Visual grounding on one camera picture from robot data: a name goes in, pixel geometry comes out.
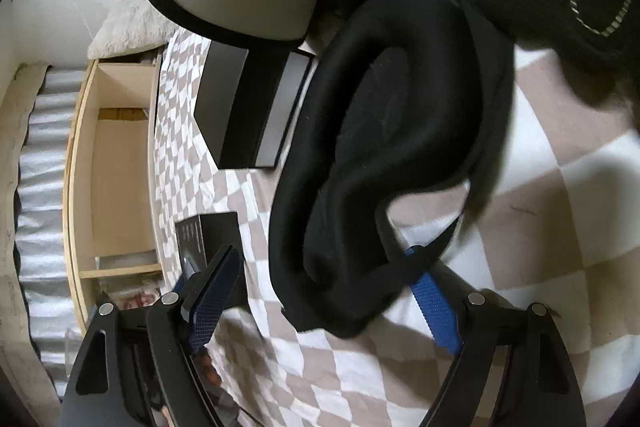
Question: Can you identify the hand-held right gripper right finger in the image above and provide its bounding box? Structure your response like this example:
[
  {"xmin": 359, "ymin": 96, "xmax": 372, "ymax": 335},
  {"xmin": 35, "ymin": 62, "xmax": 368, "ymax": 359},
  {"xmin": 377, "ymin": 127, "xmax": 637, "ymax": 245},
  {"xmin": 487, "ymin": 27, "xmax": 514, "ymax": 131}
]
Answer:
[{"xmin": 400, "ymin": 246, "xmax": 588, "ymax": 427}]

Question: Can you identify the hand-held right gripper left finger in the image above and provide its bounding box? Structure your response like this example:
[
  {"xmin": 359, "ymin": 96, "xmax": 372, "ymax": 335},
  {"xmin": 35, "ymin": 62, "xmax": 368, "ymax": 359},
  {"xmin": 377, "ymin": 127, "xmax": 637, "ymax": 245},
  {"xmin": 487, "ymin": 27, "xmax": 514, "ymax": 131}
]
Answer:
[{"xmin": 60, "ymin": 244, "xmax": 242, "ymax": 427}]

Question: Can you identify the black padded fabric pouch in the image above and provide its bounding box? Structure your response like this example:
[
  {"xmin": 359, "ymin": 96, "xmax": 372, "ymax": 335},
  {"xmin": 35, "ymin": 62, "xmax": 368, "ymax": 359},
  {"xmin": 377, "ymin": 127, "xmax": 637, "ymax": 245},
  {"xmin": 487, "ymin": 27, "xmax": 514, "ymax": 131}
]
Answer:
[{"xmin": 269, "ymin": 0, "xmax": 516, "ymax": 339}]

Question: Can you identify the small black product box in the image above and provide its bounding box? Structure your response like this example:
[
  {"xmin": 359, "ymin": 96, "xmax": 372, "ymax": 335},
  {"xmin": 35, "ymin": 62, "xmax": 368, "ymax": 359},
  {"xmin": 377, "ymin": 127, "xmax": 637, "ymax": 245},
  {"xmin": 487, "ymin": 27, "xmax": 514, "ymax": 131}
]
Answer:
[{"xmin": 175, "ymin": 212, "xmax": 251, "ymax": 310}]

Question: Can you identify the wooden bedside shelf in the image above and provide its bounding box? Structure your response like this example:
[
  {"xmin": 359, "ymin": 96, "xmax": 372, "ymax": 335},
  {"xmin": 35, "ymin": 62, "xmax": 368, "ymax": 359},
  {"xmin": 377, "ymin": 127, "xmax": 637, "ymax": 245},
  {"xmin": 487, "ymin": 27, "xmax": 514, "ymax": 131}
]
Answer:
[{"xmin": 64, "ymin": 57, "xmax": 168, "ymax": 343}]

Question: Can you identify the checkered blanket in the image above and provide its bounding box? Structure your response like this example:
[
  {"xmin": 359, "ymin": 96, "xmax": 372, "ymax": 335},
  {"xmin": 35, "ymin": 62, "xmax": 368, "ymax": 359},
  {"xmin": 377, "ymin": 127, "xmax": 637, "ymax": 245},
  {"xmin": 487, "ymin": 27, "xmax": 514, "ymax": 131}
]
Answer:
[{"xmin": 150, "ymin": 27, "xmax": 640, "ymax": 427}]

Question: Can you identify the silver foil insulation sheet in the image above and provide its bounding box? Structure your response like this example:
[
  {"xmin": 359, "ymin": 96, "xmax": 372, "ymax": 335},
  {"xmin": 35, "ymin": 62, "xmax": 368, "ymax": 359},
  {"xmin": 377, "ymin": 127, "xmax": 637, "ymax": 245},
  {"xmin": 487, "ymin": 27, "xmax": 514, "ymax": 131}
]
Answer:
[{"xmin": 15, "ymin": 67, "xmax": 81, "ymax": 383}]

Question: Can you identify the flat black box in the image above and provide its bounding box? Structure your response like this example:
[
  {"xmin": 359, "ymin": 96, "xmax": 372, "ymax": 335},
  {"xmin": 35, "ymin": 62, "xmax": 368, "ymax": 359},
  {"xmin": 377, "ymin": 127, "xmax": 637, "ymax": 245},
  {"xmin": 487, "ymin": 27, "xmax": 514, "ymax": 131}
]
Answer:
[{"xmin": 194, "ymin": 41, "xmax": 313, "ymax": 170}]

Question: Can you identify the white fluffy pillow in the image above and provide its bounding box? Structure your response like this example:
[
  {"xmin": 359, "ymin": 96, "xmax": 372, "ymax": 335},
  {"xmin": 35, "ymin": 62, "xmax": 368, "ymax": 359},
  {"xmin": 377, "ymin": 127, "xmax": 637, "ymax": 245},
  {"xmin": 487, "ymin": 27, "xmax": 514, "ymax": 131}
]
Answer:
[{"xmin": 87, "ymin": 0, "xmax": 176, "ymax": 60}]

